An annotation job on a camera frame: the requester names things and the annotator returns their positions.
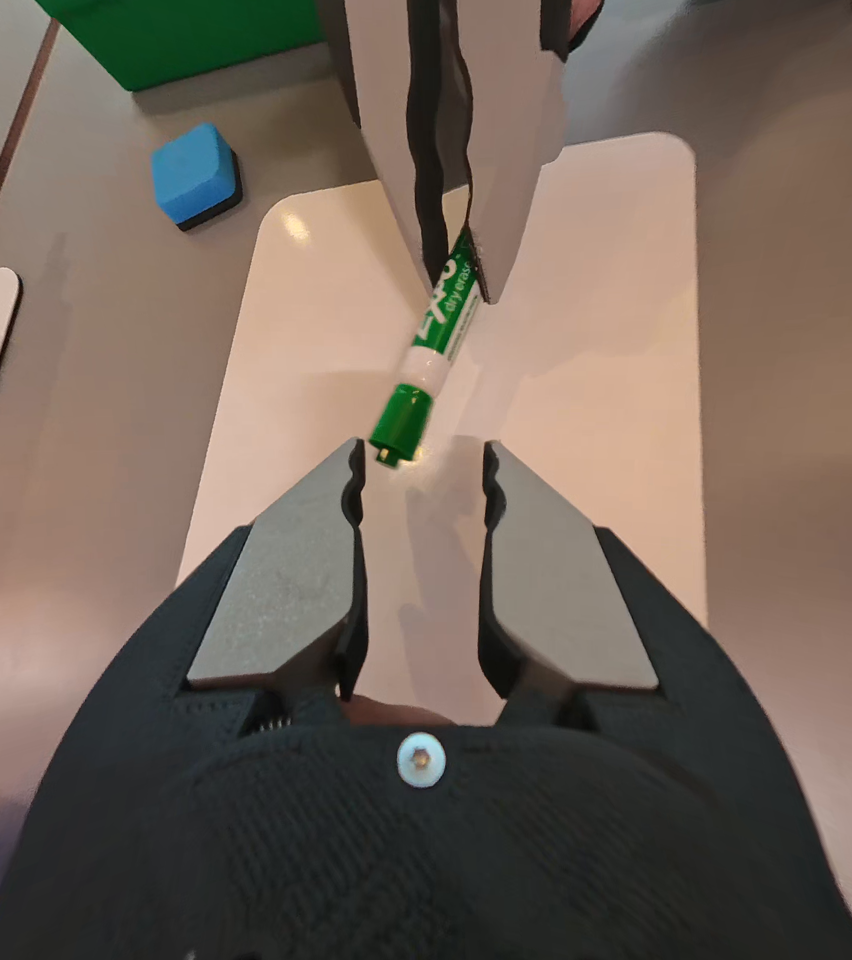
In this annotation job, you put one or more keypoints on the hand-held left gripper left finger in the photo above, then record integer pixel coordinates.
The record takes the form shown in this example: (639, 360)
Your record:
(283, 600)

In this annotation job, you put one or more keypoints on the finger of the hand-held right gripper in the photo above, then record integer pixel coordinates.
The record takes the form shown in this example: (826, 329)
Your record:
(381, 90)
(516, 135)

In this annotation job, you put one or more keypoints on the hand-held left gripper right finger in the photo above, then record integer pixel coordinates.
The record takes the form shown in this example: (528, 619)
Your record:
(561, 600)

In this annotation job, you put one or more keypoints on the white whiteboard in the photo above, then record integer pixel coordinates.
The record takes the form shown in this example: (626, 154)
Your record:
(583, 412)

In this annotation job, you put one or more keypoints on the green plastic bin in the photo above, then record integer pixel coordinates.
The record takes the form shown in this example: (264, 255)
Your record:
(193, 37)

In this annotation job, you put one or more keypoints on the blue whiteboard eraser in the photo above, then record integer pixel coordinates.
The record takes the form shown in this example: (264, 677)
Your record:
(190, 169)

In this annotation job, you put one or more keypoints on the green marker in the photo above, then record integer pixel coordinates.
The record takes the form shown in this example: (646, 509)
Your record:
(433, 337)

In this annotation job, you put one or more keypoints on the person's right hand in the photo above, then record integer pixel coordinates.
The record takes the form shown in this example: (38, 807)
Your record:
(589, 15)

